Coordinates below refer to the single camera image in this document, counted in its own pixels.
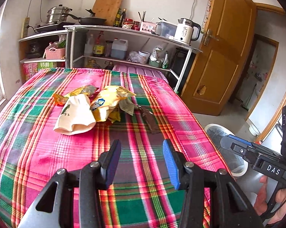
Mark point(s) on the cream paper bag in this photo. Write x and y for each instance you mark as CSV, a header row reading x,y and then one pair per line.
x,y
74,116

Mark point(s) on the pink utensil holder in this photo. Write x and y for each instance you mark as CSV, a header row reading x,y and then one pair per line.
x,y
149,27

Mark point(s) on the clear bin liner bag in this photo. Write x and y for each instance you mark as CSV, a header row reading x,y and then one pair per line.
x,y
226,154

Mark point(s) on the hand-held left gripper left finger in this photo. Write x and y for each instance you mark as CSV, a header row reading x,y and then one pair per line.
x,y
112,168

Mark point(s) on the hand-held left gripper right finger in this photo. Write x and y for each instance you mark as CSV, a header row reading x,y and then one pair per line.
x,y
171,163

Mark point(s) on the pink lid storage box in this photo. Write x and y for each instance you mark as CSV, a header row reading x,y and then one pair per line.
x,y
143,71

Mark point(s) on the green bowl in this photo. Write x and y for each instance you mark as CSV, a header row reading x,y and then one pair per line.
x,y
154,63

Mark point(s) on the brown wrapper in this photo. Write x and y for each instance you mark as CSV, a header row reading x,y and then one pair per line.
x,y
150,121

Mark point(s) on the low white shelf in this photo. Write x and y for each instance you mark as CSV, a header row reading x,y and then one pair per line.
x,y
38,36

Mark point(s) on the paper wall strip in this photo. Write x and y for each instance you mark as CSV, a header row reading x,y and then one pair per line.
x,y
208,7

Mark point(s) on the yellow grey wrapper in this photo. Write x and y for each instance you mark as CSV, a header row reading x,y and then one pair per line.
x,y
84,90

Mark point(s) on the red lid jar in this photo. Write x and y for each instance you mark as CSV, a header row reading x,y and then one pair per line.
x,y
128,22
136,25

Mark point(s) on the small black appliance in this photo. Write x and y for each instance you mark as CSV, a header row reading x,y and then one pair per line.
x,y
33,49

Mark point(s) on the wooden door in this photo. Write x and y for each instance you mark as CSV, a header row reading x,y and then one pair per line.
x,y
216,64

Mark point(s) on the dark glass jar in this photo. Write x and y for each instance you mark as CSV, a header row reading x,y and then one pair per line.
x,y
108,48

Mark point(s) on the pink green plaid blanket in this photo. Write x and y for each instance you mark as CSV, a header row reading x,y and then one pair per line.
x,y
50,166

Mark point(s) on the black cabinet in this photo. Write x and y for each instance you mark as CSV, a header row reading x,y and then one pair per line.
x,y
181,59

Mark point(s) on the white plastic bottle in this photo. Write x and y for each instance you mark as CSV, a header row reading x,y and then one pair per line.
x,y
89,46

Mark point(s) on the white plastic bin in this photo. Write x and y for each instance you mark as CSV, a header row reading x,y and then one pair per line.
x,y
239,172

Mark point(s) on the white shelf rack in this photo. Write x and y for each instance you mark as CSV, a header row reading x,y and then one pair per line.
x,y
133,32

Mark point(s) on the white electric kettle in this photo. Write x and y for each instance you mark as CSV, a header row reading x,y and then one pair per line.
x,y
187,32

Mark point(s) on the yellow oil bottle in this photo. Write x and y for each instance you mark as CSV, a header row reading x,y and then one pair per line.
x,y
93,64

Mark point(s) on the grey green wrapper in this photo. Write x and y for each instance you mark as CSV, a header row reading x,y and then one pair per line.
x,y
128,106

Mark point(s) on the dark oil bottle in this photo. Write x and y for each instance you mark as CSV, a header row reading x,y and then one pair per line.
x,y
118,17
123,17

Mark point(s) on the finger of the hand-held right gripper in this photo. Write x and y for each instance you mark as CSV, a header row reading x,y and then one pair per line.
x,y
233,139
241,150

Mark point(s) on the plastic jug with dark liquid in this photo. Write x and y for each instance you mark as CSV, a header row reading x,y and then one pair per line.
x,y
119,49

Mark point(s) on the green white food bag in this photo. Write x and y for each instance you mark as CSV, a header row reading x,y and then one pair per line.
x,y
158,52

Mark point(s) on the wooden cutting board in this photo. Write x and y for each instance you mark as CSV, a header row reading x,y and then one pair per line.
x,y
107,9

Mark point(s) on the soy sauce bottle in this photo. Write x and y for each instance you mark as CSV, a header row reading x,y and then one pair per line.
x,y
99,46

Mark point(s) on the white power strip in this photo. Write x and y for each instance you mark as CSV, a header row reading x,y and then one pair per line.
x,y
26,27

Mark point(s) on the pink plastic basket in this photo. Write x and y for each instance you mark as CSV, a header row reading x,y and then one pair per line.
x,y
55,53

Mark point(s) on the black wok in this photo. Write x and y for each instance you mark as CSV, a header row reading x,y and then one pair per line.
x,y
92,20

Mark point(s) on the colourful carton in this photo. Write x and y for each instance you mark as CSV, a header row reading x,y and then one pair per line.
x,y
43,67

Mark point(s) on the white plastic tub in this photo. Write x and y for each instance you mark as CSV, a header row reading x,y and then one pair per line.
x,y
144,57

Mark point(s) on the water filter pitcher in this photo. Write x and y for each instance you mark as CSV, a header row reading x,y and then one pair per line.
x,y
165,29

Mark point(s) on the green packet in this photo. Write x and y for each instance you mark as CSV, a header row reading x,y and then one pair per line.
x,y
165,60

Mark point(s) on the person's right hand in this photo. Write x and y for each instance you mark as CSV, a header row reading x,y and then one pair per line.
x,y
261,200

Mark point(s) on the steel steamer pot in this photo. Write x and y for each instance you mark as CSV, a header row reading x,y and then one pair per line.
x,y
58,14

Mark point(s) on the small orange wrapper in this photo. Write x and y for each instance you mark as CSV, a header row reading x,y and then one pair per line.
x,y
58,99

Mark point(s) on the yellow snack bag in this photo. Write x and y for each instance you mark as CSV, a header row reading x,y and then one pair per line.
x,y
107,104

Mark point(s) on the clear plastic bag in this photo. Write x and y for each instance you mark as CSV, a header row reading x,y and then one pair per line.
x,y
133,57

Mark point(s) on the black chopsticks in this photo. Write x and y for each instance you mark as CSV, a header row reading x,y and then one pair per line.
x,y
143,16

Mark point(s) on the black induction cooker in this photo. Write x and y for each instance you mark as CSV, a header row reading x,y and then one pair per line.
x,y
50,27

